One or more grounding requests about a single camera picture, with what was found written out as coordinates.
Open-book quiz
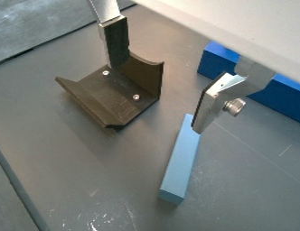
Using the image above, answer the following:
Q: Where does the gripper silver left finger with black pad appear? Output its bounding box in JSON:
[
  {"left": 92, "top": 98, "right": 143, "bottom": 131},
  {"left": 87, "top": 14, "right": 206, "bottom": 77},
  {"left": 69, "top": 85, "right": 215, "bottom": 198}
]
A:
[{"left": 88, "top": 0, "right": 129, "bottom": 69}]

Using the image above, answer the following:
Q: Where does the black curved fixture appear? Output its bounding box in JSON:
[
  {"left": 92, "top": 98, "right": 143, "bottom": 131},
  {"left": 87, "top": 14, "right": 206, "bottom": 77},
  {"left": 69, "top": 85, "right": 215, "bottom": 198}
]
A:
[{"left": 56, "top": 53, "right": 163, "bottom": 128}]

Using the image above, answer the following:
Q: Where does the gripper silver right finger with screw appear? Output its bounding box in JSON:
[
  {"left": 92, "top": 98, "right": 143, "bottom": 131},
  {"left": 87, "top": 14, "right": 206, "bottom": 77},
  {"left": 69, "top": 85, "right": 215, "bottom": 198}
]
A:
[{"left": 191, "top": 57, "right": 275, "bottom": 134}]

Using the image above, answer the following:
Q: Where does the light blue rectangular block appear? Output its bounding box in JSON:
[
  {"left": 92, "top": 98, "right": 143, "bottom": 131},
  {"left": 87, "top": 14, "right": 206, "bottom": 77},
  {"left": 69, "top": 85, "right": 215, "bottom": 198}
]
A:
[{"left": 157, "top": 114, "right": 200, "bottom": 205}]

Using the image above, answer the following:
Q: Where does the blue shape sorting board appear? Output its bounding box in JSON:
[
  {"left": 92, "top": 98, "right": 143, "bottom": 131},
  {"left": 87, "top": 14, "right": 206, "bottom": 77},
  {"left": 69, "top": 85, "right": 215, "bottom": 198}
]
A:
[{"left": 195, "top": 41, "right": 300, "bottom": 125}]

